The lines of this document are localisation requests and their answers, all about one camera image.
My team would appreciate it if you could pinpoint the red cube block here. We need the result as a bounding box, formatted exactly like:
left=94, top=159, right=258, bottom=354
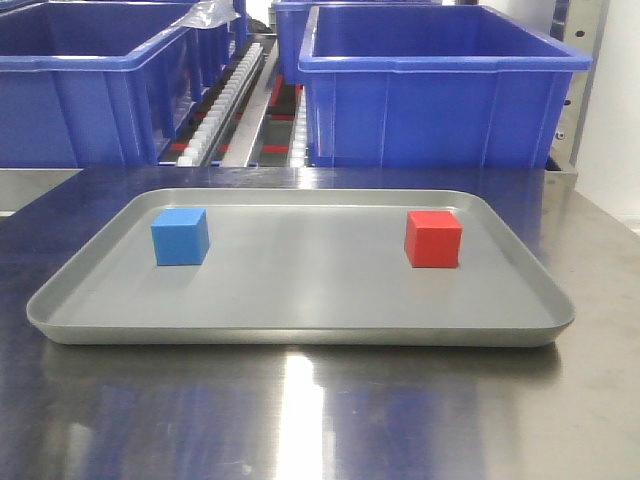
left=404, top=210, right=463, bottom=268

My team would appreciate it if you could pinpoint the blue cube block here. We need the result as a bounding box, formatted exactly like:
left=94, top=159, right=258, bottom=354
left=151, top=207, right=210, bottom=266

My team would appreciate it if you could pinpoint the grey metal tray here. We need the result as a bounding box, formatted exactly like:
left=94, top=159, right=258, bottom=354
left=26, top=188, right=575, bottom=347

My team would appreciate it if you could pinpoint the blue plastic bin front right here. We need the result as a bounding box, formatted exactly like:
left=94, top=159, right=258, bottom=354
left=298, top=3, right=592, bottom=169

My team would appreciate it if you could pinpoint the blue plastic bin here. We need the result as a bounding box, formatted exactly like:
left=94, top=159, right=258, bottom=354
left=197, top=0, right=249, bottom=95
left=298, top=3, right=592, bottom=169
left=270, top=0, right=441, bottom=86
left=1, top=1, right=202, bottom=168

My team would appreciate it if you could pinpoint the blue plastic bin back left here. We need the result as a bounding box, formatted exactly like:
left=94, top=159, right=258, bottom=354
left=197, top=0, right=249, bottom=95

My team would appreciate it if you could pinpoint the blue plastic bin back right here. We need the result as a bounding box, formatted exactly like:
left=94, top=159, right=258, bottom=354
left=270, top=0, right=441, bottom=86

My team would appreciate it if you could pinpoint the clear plastic sheet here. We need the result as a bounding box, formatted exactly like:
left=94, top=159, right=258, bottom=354
left=177, top=0, right=240, bottom=30

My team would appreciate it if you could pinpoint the blue plastic bin front left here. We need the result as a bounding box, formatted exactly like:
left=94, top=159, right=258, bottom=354
left=1, top=1, right=202, bottom=168

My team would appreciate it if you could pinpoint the white roller conveyor rail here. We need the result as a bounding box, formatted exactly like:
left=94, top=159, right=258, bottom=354
left=176, top=43, right=264, bottom=167

